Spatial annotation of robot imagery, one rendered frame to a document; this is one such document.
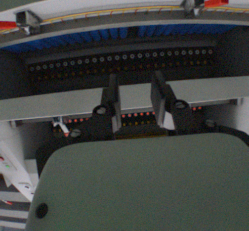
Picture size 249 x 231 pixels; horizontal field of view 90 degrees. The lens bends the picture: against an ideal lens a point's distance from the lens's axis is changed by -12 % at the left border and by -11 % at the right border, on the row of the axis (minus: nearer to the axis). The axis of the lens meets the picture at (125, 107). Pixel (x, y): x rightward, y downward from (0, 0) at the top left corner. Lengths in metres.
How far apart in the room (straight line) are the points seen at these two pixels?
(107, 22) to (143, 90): 0.14
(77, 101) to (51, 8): 0.16
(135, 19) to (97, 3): 0.07
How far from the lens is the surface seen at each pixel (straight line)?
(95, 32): 0.32
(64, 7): 0.27
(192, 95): 0.30
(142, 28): 0.32
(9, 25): 0.24
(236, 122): 0.47
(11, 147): 0.45
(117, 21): 0.27
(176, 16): 0.29
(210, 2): 0.23
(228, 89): 0.34
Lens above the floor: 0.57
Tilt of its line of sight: 32 degrees up
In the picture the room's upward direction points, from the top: 174 degrees clockwise
